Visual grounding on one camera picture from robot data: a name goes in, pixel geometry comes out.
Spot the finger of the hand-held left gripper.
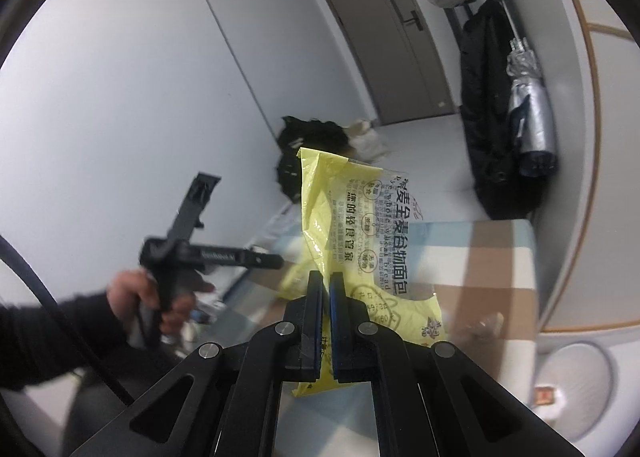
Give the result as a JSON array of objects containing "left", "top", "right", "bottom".
[{"left": 248, "top": 249, "right": 285, "bottom": 271}]

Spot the person's left hand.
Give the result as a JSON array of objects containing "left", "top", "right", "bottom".
[{"left": 107, "top": 269, "right": 217, "bottom": 334}]

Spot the white round object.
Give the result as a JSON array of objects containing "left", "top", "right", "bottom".
[{"left": 537, "top": 339, "right": 614, "bottom": 443}]

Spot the yellow plastic bread bag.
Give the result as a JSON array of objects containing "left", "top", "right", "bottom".
[{"left": 277, "top": 147, "right": 444, "bottom": 399}]

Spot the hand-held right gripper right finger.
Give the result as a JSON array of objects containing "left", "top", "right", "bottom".
[{"left": 329, "top": 271, "right": 583, "bottom": 457}]

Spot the hanging black jacket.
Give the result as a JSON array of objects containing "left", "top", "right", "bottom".
[{"left": 459, "top": 0, "right": 544, "bottom": 224}]

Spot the beige paper bag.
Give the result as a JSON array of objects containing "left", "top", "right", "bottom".
[{"left": 345, "top": 120, "right": 397, "bottom": 164}]

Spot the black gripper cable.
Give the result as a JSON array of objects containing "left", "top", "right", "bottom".
[{"left": 0, "top": 234, "right": 136, "bottom": 408}]

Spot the brown door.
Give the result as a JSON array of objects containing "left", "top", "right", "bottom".
[{"left": 309, "top": 0, "right": 459, "bottom": 127}]

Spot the silver folded umbrella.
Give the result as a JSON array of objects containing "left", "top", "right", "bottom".
[{"left": 487, "top": 0, "right": 559, "bottom": 179}]

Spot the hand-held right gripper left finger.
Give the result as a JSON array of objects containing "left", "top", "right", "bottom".
[{"left": 70, "top": 271, "right": 325, "bottom": 457}]

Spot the checked tablecloth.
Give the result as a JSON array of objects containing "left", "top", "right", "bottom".
[{"left": 220, "top": 217, "right": 542, "bottom": 457}]

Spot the pile of black clothes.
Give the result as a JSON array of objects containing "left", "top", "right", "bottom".
[{"left": 274, "top": 116, "right": 352, "bottom": 204}]

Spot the person's left forearm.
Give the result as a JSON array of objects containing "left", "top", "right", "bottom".
[{"left": 0, "top": 289, "right": 127, "bottom": 391}]

